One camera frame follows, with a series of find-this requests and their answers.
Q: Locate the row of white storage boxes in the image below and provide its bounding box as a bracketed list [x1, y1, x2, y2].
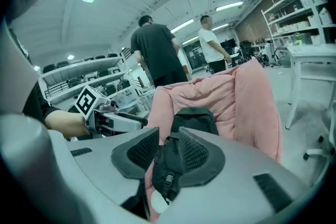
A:
[272, 0, 334, 45]

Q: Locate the black backpack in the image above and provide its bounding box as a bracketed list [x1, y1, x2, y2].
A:
[119, 106, 220, 219]

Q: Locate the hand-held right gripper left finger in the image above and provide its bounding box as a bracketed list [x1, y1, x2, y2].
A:
[64, 126, 160, 208]

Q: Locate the grey metal rack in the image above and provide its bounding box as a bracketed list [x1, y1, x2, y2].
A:
[38, 47, 156, 114]

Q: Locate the pink cushioned chair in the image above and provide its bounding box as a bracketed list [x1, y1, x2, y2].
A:
[144, 58, 283, 221]

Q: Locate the black office chair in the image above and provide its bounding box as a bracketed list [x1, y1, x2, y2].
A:
[238, 41, 253, 64]

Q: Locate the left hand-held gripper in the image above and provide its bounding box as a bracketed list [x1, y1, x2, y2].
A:
[74, 84, 149, 139]

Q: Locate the white shelf unit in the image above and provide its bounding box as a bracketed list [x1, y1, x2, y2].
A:
[260, 0, 336, 47]

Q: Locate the person's black shirt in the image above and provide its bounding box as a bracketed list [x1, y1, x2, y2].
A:
[22, 81, 62, 124]

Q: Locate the person's left forearm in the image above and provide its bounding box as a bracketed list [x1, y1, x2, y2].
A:
[44, 109, 90, 138]

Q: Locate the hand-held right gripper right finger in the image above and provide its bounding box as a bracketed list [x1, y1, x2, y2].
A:
[160, 126, 314, 224]

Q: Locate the white wheeled chair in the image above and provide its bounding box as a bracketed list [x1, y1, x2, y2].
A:
[302, 101, 336, 185]

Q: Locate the white square table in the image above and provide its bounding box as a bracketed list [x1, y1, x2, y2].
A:
[284, 44, 336, 131]

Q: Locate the dark glass doorway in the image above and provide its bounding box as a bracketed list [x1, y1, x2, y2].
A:
[183, 44, 206, 69]

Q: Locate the black computer monitor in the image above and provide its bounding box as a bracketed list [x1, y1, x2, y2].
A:
[219, 38, 236, 49]

